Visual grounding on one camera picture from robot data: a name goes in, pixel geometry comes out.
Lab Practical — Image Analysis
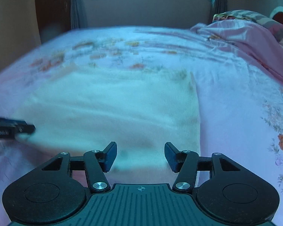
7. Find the cream knitted sweater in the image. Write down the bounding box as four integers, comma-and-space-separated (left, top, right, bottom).
15, 71, 201, 177

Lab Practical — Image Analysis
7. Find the brown wooden door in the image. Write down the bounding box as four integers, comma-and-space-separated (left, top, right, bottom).
35, 0, 72, 44

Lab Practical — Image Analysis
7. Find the striped floral pillow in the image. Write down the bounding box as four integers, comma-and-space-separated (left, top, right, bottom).
213, 10, 283, 50

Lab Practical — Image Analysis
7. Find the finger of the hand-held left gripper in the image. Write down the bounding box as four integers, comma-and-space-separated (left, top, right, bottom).
0, 115, 36, 142

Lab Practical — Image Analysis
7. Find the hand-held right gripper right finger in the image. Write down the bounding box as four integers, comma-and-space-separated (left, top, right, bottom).
164, 142, 244, 193

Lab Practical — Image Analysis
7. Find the floral bed sheet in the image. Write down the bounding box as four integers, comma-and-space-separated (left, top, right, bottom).
0, 26, 283, 208

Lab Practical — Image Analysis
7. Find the pink blanket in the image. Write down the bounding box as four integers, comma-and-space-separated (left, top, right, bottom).
191, 20, 283, 87

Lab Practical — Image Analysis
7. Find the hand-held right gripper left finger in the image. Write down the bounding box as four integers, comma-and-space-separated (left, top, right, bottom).
35, 142, 118, 193

